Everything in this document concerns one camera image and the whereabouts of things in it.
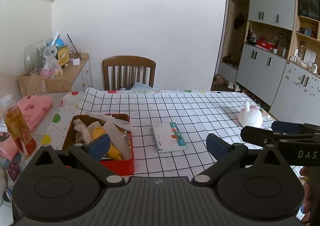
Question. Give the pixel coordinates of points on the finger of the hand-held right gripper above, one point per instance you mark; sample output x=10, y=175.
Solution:
x=285, y=127
x=255, y=134

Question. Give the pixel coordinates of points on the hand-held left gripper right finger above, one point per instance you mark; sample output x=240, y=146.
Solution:
x=216, y=146

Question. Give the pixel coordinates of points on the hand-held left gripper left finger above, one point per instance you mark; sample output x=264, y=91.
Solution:
x=100, y=144

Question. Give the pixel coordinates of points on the yellow duck plush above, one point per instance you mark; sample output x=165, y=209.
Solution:
x=113, y=152

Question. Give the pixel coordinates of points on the clear plastic bag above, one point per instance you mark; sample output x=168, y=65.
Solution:
x=112, y=128

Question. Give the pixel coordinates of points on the red metal box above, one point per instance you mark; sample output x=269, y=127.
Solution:
x=120, y=166

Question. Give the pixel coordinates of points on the person's right hand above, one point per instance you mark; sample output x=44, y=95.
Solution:
x=303, y=171

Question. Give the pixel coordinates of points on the white bunny plush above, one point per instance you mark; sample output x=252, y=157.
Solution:
x=250, y=117

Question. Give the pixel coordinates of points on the white colourful dotted tablecloth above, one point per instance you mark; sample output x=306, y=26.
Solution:
x=62, y=113

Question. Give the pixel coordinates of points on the white teal illustrated box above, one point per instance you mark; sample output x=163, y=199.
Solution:
x=167, y=138

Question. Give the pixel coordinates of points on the black white checked tablecloth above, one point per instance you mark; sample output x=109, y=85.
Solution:
x=175, y=108

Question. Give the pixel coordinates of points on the row of white bottles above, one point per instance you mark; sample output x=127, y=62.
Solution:
x=302, y=60

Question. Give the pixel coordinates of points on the blue cloth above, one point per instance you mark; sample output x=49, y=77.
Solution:
x=140, y=85

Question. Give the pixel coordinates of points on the pink printed cloth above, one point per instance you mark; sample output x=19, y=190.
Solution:
x=35, y=107

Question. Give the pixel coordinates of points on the white wooden side cabinet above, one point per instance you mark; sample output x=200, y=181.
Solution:
x=83, y=70

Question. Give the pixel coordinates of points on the dark shoes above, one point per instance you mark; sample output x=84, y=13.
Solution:
x=228, y=60

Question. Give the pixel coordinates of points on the yellow drink bottle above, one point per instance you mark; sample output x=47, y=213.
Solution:
x=17, y=128

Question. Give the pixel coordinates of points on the red basket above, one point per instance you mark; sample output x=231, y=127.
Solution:
x=265, y=44

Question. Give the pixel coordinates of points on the small white box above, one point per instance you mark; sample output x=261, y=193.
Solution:
x=76, y=61

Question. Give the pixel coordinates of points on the wooden chair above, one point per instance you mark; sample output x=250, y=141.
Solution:
x=127, y=62

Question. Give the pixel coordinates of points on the cardboard box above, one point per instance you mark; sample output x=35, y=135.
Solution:
x=35, y=85

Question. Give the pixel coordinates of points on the plastic bag of pink sweets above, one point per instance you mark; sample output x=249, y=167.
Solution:
x=51, y=70

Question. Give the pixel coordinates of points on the dark red pouch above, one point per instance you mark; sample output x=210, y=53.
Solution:
x=14, y=171

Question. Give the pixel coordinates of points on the yellow teal toy box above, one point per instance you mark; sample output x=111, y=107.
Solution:
x=63, y=55

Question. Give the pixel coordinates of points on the thin black stick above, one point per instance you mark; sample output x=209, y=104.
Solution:
x=73, y=45

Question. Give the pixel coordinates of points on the blue globe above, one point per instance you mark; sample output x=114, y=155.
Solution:
x=59, y=43

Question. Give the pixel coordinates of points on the clear glass jar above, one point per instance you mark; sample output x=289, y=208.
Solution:
x=32, y=55

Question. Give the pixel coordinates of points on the black hanging hat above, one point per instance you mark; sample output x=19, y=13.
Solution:
x=238, y=21

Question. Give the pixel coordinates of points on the white tube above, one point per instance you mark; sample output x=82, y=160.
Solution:
x=55, y=38

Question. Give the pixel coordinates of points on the dark framed panel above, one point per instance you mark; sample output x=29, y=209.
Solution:
x=308, y=0

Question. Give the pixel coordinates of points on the grey wooden wall cabinet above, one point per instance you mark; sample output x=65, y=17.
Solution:
x=270, y=0

